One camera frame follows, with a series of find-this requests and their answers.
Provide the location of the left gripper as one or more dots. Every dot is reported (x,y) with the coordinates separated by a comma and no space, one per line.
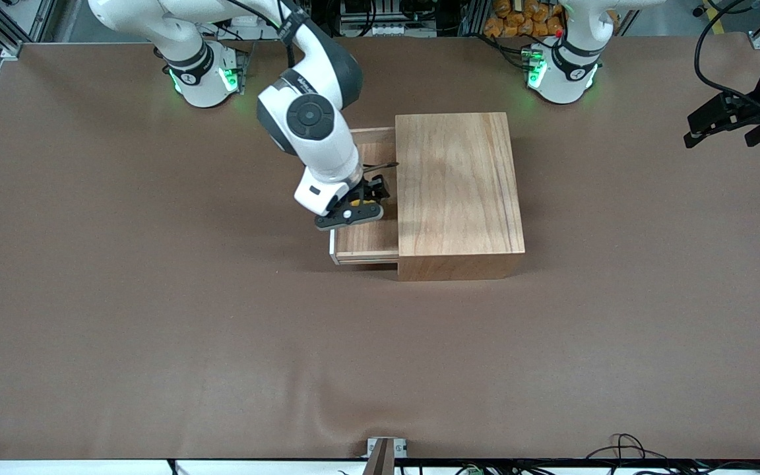
(741,112)

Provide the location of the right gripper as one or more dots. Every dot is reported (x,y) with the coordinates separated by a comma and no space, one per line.
(371,189)

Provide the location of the yellow block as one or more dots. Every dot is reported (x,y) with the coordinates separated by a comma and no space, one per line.
(357,204)

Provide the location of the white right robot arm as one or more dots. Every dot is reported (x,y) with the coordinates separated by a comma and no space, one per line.
(311,119)

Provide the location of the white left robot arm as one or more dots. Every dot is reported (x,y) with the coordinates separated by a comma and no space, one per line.
(565,72)

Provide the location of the wooden drawer cabinet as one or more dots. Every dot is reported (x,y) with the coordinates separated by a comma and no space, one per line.
(466,198)

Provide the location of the white equipment box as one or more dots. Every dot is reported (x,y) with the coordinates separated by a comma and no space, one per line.
(386,30)

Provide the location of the brown table mat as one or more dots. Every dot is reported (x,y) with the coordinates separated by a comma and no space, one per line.
(287,363)

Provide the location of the orange snack bag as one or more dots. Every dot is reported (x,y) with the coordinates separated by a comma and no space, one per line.
(518,20)

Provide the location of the white power strip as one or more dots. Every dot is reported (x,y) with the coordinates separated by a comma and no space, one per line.
(238,20)

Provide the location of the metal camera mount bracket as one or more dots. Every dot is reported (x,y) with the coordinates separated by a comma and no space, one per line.
(380,455)

